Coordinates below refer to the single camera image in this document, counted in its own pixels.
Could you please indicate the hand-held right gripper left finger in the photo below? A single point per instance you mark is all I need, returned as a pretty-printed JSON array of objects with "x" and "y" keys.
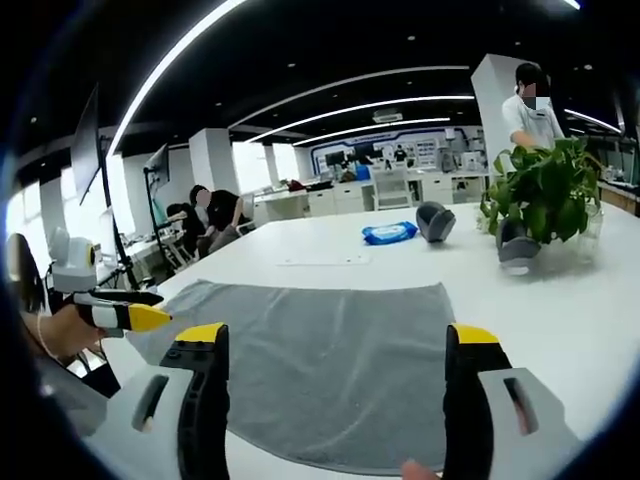
[{"x": 165, "y": 400}]

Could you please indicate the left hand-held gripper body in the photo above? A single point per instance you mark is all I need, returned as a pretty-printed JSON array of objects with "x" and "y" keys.
[{"x": 70, "y": 265}]

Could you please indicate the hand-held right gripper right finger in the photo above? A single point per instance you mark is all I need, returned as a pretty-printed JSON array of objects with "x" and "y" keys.
[{"x": 495, "y": 400}]

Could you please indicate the grey towel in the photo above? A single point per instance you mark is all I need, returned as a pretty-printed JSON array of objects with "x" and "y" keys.
[{"x": 330, "y": 360}]

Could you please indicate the person's left hand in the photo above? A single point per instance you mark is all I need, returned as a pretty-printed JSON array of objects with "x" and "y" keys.
[{"x": 70, "y": 330}]

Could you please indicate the person's right hand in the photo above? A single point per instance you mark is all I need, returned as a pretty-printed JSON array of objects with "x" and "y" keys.
[{"x": 420, "y": 471}]

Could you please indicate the white table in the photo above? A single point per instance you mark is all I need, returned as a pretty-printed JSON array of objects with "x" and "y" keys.
[{"x": 540, "y": 325}]

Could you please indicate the large monitor on stand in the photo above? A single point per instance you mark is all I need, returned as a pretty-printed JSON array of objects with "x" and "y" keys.
[{"x": 86, "y": 145}]

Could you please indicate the small monitor on stand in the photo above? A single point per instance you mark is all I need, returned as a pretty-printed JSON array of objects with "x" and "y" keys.
[{"x": 159, "y": 165}]

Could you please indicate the grey padded shoe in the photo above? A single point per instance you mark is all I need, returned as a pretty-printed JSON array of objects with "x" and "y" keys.
[
  {"x": 517, "y": 247},
  {"x": 434, "y": 222}
]

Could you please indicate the clear glass vase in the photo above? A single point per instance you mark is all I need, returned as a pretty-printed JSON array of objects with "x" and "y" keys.
[{"x": 592, "y": 235}]

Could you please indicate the blue wet wipes packet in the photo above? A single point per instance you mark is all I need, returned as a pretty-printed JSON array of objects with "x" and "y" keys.
[{"x": 389, "y": 233}]

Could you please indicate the green potted plant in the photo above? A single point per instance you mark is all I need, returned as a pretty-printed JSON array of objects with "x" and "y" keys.
[{"x": 542, "y": 190}]

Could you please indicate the ceiling air conditioner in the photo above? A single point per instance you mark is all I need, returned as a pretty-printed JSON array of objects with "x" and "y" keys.
[{"x": 387, "y": 116}]

